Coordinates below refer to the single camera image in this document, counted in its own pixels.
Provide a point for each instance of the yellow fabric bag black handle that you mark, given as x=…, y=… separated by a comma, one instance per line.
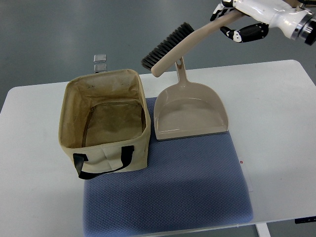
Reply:
x=105, y=125

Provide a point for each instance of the metal floor plate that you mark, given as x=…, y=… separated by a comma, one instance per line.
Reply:
x=100, y=67
x=99, y=58

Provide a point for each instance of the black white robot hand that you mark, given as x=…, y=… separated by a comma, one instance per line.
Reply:
x=267, y=13

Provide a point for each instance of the beige plastic dustpan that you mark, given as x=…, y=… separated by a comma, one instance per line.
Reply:
x=188, y=109

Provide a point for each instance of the blue textured mat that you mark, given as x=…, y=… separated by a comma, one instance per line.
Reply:
x=189, y=183

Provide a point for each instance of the black table control panel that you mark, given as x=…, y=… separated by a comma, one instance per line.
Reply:
x=305, y=220

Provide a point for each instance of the white table leg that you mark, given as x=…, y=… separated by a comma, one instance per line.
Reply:
x=262, y=230

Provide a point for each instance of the upper metal floor plate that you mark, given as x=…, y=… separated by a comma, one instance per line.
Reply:
x=99, y=58

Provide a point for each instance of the beige hand broom black bristles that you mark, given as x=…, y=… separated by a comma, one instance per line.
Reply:
x=181, y=41

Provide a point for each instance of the lower metal floor plate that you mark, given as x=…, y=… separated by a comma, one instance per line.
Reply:
x=100, y=67

